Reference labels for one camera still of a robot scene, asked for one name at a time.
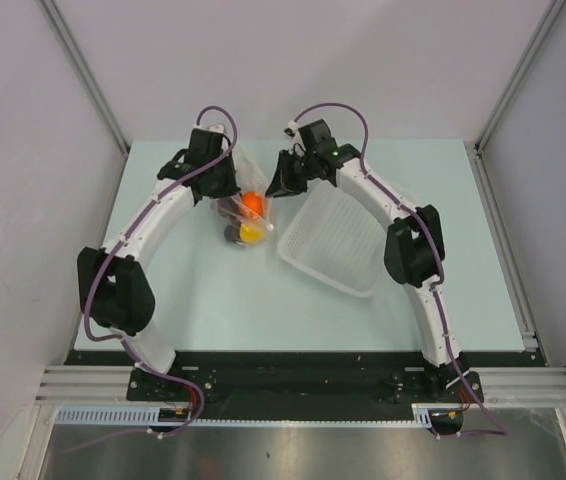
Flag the white slotted cable duct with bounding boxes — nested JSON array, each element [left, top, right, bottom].
[[55, 406, 432, 429]]

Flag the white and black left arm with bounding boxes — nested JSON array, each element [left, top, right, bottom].
[[77, 124, 239, 400]]

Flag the aluminium left corner post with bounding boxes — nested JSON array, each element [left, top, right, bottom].
[[36, 0, 131, 157]]

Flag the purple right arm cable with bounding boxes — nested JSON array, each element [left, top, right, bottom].
[[284, 102, 509, 437]]

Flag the dark purple fake grapes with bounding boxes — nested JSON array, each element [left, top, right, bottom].
[[215, 197, 242, 224]]

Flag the aluminium front frame rail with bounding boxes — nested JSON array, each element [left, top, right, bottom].
[[36, 366, 566, 408]]

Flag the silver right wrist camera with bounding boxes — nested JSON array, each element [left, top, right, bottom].
[[284, 120, 299, 139]]

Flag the aluminium corner post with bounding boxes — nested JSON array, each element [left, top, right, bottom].
[[472, 0, 566, 154], [36, 0, 131, 157]]

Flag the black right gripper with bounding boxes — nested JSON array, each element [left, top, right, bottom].
[[267, 149, 319, 198]]

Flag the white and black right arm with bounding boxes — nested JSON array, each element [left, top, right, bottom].
[[266, 119, 471, 401]]

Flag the aluminium right corner post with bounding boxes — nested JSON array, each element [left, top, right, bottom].
[[472, 0, 566, 154]]

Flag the orange fake fruit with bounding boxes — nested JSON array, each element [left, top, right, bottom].
[[240, 191, 265, 218]]

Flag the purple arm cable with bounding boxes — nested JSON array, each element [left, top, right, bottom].
[[284, 102, 509, 437], [82, 105, 239, 444]]

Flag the clear zip top bag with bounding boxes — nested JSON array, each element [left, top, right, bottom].
[[211, 143, 275, 247]]

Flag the yellow fake fruit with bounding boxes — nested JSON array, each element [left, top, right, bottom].
[[239, 223, 267, 245]]

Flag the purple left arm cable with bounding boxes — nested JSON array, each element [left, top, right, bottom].
[[82, 105, 239, 444]]

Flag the white perforated plastic basket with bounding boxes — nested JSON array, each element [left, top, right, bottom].
[[277, 181, 386, 298]]

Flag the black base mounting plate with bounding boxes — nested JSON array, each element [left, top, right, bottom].
[[65, 350, 545, 403]]

